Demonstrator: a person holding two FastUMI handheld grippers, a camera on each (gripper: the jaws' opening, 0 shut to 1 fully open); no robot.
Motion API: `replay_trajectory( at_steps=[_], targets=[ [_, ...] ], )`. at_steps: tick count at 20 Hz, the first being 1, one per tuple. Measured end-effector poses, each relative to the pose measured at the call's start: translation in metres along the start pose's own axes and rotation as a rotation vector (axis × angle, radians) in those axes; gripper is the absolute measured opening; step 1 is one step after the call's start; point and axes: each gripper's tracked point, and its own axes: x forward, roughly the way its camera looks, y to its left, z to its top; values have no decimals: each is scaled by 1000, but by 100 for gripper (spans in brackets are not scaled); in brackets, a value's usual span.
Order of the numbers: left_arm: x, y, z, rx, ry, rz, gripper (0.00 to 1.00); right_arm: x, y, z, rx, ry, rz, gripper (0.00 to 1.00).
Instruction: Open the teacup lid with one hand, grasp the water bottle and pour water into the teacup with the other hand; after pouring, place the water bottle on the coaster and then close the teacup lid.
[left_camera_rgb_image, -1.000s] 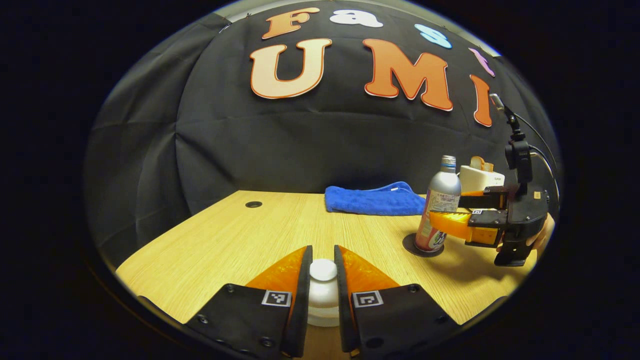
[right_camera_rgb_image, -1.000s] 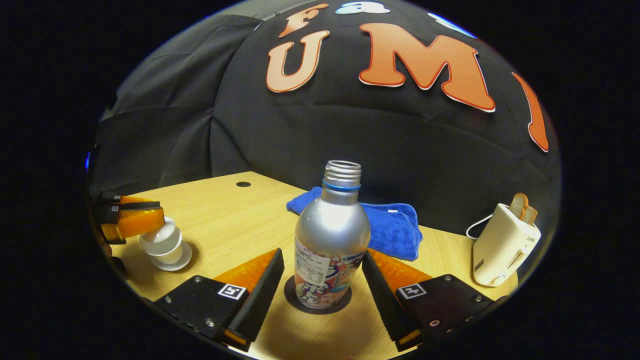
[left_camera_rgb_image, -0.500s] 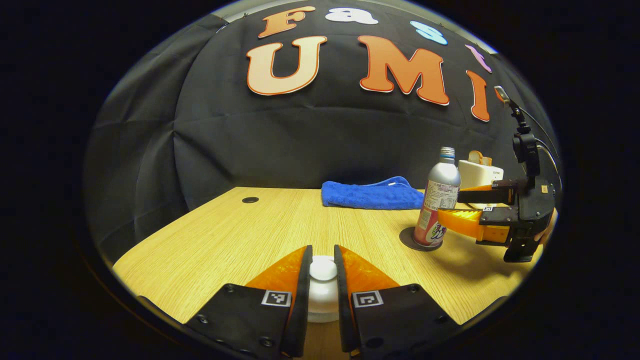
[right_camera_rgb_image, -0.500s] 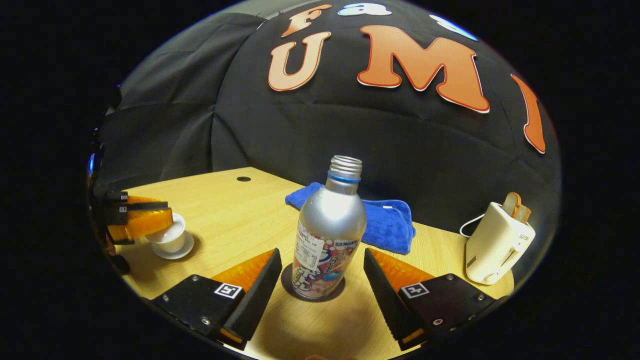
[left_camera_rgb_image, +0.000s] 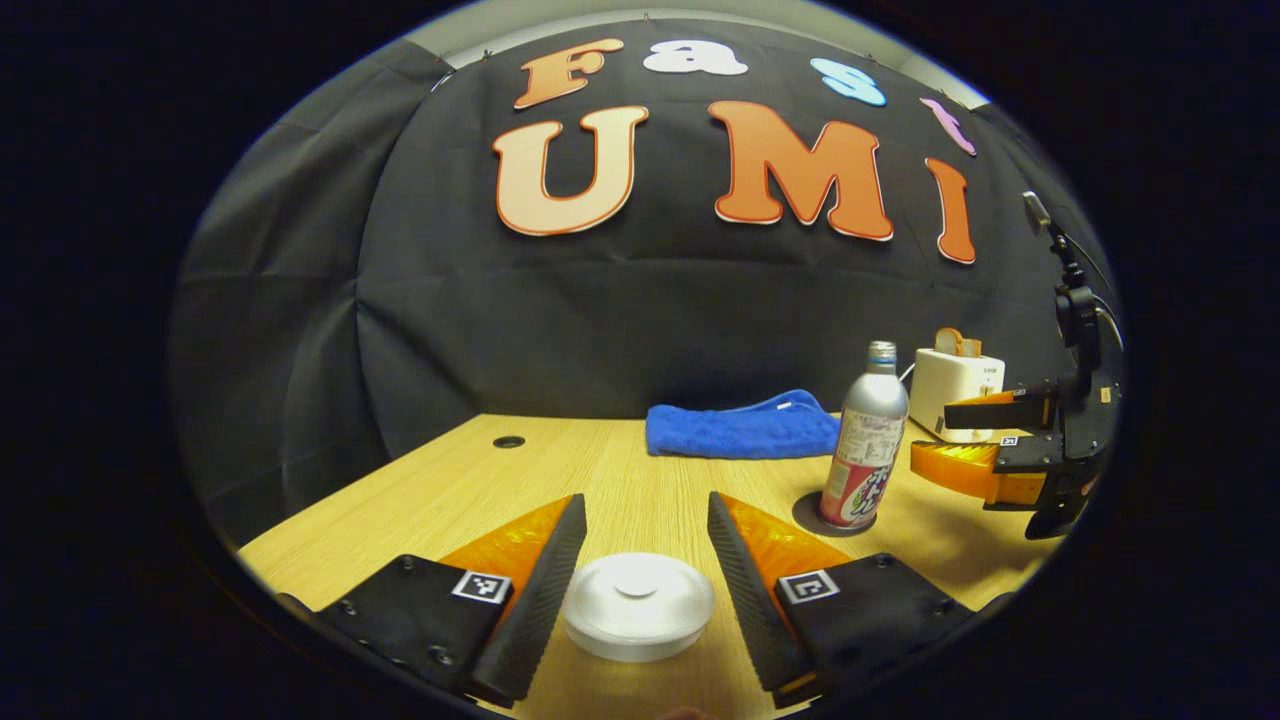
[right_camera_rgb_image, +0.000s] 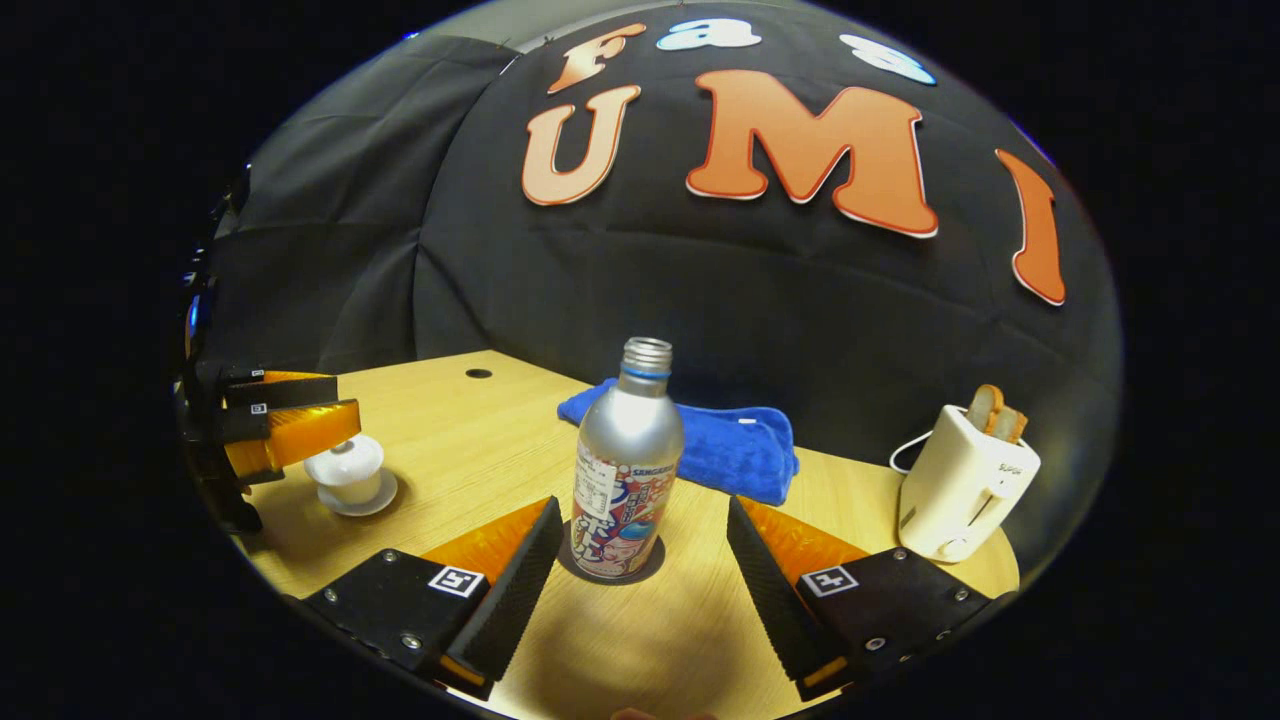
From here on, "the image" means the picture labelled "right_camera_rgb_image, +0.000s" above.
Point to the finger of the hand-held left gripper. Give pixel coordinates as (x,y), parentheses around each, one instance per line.
(300,435)
(290,390)

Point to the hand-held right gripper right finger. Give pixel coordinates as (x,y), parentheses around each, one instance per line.
(770,610)

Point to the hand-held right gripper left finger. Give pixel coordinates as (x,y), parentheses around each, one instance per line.
(520,600)

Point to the white teacup lid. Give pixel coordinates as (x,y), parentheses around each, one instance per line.
(345,458)

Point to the dark round coaster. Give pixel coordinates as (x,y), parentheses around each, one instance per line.
(650,565)

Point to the silver water bottle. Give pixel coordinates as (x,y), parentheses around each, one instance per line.
(628,450)

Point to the white saucer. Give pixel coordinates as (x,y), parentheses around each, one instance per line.
(385,498)

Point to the dark grey side cloth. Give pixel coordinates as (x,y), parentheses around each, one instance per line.
(330,250)

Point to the blue towel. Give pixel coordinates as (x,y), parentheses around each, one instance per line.
(735,450)

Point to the white toaster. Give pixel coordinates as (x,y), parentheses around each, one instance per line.
(960,490)

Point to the toast slices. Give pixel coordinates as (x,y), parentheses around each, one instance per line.
(995,415)

